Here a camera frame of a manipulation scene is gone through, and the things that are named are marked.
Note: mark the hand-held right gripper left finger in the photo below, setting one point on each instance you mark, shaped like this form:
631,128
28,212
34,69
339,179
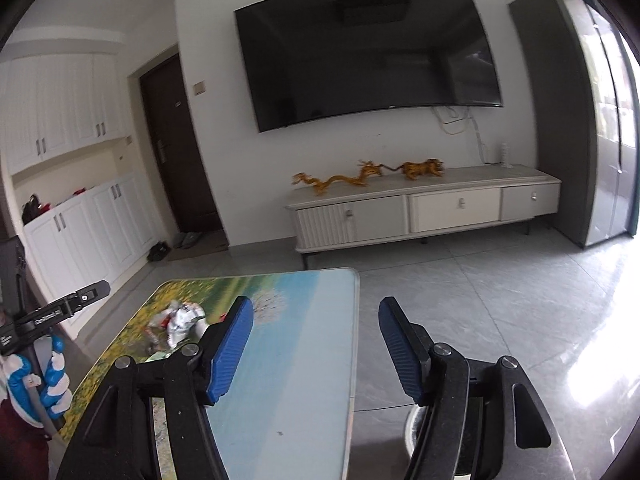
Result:
230,355

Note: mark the brown door mat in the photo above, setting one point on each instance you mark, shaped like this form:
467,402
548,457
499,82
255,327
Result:
210,247

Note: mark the beige wall switch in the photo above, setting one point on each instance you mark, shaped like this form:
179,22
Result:
199,88

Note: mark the red snack wrapper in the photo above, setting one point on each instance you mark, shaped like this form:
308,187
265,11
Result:
150,333

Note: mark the white upper wall cabinets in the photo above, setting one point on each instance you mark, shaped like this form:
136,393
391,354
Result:
65,105

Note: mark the black wall television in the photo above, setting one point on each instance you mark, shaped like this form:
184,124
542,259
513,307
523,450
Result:
365,55

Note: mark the golden tiger figurine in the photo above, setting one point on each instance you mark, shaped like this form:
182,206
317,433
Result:
420,169

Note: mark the golden dragon figurine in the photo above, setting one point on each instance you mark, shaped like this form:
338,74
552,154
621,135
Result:
340,180

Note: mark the white round bin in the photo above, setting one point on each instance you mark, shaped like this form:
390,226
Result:
414,427

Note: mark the black bag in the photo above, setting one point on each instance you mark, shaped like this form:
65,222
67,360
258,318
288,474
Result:
32,208

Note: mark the dark brown door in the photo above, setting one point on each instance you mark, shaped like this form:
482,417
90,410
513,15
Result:
175,150

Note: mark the grey slippers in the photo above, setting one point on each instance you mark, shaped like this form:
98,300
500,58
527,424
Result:
186,240

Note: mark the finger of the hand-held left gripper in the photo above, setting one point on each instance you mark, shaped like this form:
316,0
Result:
82,299

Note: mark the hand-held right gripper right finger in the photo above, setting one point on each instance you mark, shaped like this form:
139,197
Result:
400,355

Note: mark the landscape print floor mat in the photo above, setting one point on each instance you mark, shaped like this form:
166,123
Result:
300,335

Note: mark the person's left hand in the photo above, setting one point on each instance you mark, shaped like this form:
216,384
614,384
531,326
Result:
52,382

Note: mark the white plastic bag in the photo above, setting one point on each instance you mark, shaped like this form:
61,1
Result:
185,317

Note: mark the white television cabinet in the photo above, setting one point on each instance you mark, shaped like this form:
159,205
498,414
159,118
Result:
450,207

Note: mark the black shoes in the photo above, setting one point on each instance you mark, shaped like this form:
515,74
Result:
158,251

